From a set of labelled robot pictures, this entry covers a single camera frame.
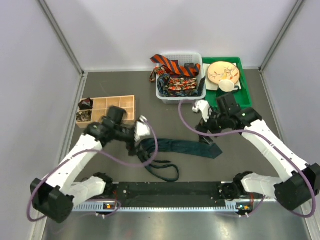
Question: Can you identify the slotted cable duct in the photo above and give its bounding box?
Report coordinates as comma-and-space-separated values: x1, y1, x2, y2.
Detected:
72, 201, 252, 213

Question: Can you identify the purple cable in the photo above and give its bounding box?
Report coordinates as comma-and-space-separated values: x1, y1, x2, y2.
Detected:
26, 117, 159, 222
177, 99, 317, 218

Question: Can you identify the beige patterned plate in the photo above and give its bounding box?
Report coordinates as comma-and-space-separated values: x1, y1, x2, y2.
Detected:
207, 61, 241, 85

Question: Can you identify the white plastic basket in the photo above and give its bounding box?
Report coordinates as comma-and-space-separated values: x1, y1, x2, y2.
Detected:
155, 51, 207, 104

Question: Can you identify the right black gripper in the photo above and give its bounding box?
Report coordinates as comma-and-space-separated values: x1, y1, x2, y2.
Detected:
195, 106, 229, 146

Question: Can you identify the floral patterned tie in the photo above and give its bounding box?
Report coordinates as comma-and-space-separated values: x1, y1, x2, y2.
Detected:
149, 66, 200, 98

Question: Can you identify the green white mug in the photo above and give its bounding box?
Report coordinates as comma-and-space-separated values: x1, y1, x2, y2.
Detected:
218, 79, 240, 93

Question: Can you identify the dark teal necktie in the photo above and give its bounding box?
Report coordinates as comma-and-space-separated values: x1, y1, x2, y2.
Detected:
137, 138, 223, 183

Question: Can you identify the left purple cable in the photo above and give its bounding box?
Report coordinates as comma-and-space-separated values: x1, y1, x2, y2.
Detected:
26, 117, 159, 222

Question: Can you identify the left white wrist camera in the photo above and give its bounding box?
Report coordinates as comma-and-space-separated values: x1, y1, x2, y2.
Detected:
134, 115, 151, 142

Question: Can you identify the dark red rolled tie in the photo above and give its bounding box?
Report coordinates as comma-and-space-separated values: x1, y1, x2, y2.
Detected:
78, 98, 94, 111

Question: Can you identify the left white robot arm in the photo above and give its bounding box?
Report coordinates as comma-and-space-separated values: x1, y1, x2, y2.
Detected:
26, 106, 151, 223

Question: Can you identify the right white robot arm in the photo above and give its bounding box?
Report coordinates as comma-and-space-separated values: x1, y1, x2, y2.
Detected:
192, 93, 320, 211

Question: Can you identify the wooden compartment box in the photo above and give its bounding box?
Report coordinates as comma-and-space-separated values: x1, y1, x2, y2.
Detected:
76, 95, 136, 128

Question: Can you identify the green plastic tray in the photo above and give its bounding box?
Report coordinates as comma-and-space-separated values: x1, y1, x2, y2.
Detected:
202, 56, 252, 108

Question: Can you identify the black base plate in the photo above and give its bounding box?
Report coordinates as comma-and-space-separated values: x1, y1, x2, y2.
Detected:
109, 181, 264, 208

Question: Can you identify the brown patterned rolled tie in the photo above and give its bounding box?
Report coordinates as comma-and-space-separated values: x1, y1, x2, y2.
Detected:
76, 110, 92, 123

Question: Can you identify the orange navy striped tie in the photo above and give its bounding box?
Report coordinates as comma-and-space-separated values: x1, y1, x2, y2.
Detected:
150, 54, 201, 77

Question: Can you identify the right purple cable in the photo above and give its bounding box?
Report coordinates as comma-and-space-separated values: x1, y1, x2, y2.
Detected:
177, 99, 317, 218

